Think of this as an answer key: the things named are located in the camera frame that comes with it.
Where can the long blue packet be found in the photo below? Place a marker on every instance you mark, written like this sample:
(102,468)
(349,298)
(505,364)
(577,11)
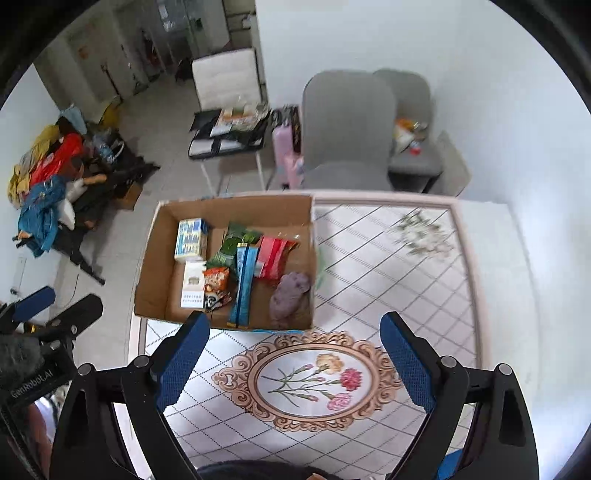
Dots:
(244,286)

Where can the small red box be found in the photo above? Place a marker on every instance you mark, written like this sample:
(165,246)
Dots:
(414,147)

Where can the floral printed table mat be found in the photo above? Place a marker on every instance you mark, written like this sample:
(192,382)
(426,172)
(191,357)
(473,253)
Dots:
(369,286)

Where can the pink suitcase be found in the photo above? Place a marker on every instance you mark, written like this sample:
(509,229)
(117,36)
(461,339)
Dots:
(284,161)

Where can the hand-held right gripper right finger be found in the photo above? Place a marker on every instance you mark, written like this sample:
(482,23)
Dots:
(408,364)

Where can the yellow garment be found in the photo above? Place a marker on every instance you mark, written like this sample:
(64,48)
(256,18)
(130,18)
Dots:
(21,177)

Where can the white plastic bag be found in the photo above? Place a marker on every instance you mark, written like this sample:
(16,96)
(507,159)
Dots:
(401,138)

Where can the black bag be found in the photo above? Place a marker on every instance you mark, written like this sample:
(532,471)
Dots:
(221,141)

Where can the red plastic bag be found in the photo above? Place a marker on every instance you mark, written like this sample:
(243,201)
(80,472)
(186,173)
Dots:
(55,159)

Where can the green snack packet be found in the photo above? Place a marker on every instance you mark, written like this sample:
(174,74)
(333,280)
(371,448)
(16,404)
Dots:
(235,242)

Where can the red packet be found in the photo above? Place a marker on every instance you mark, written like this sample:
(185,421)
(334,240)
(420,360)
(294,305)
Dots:
(272,258)

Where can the white blue tissue pack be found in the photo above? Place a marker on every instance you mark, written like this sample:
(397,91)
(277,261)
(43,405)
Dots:
(189,240)

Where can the orange snack packet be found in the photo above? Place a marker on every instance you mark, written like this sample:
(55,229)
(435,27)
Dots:
(217,279)

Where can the small cardboard box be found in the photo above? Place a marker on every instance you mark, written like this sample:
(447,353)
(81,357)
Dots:
(128,196)

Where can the white chair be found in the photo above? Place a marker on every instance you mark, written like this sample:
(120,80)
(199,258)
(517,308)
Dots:
(224,78)

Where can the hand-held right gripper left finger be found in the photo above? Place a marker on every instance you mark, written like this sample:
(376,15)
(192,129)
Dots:
(182,364)

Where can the person's dark fleece clothing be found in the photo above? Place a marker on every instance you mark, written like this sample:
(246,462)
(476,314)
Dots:
(258,470)

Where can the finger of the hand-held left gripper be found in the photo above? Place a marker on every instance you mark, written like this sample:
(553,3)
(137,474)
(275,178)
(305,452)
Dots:
(74,318)
(32,302)

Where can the blue garment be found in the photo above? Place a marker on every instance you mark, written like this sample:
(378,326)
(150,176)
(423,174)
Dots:
(41,212)

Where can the yellow bag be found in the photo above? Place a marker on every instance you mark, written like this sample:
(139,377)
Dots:
(111,115)

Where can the white cigarette pack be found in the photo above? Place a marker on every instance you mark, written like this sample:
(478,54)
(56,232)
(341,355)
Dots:
(193,286)

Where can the stack of papers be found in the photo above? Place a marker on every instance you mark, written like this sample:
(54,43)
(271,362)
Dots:
(240,115)

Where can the pile of clothes on rack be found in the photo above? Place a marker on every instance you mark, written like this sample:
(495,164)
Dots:
(117,177)

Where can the grey chair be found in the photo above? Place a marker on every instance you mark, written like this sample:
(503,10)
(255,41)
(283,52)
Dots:
(346,120)
(413,92)

